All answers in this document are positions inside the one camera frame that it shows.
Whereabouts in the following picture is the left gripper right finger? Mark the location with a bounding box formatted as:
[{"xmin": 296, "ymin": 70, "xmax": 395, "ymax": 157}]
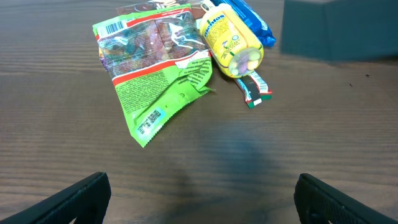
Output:
[{"xmin": 294, "ymin": 173, "xmax": 397, "ymax": 224}]

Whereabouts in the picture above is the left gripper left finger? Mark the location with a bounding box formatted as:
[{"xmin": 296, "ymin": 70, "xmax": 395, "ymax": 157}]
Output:
[{"xmin": 1, "ymin": 172, "xmax": 111, "ymax": 224}]

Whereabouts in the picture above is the green gummy candy bag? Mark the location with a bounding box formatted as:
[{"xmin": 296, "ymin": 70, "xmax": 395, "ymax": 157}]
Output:
[{"xmin": 93, "ymin": 3, "xmax": 213, "ymax": 147}]

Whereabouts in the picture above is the blue cookie pack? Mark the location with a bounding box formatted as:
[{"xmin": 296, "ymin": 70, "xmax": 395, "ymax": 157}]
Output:
[{"xmin": 211, "ymin": 0, "xmax": 276, "ymax": 48}]

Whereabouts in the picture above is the small green red candy bar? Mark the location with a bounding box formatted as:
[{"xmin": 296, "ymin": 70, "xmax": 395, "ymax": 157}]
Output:
[{"xmin": 234, "ymin": 71, "xmax": 273, "ymax": 109}]

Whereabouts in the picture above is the dark green open box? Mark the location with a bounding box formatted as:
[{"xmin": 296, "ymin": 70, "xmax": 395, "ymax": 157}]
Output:
[{"xmin": 280, "ymin": 0, "xmax": 397, "ymax": 62}]

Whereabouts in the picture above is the yellow mentos bottle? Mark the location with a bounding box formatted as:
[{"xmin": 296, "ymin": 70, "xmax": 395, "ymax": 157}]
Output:
[{"xmin": 200, "ymin": 3, "xmax": 264, "ymax": 78}]

